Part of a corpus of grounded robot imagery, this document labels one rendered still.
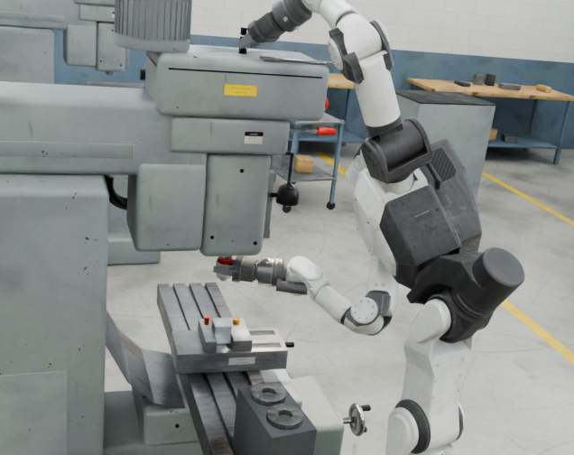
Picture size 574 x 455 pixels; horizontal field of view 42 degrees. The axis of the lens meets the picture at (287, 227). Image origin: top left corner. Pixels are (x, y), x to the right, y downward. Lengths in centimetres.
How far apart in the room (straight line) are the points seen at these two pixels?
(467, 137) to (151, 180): 509
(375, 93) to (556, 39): 902
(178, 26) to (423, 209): 79
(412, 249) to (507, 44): 853
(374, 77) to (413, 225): 40
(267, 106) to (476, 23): 811
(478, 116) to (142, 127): 514
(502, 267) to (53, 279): 111
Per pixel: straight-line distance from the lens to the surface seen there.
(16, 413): 218
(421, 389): 202
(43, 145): 198
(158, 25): 196
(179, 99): 197
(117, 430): 244
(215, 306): 276
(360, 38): 177
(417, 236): 189
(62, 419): 219
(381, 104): 179
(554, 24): 1068
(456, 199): 196
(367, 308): 212
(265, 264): 224
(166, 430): 234
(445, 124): 668
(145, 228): 207
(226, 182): 208
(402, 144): 186
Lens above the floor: 216
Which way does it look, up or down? 20 degrees down
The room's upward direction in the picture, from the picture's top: 6 degrees clockwise
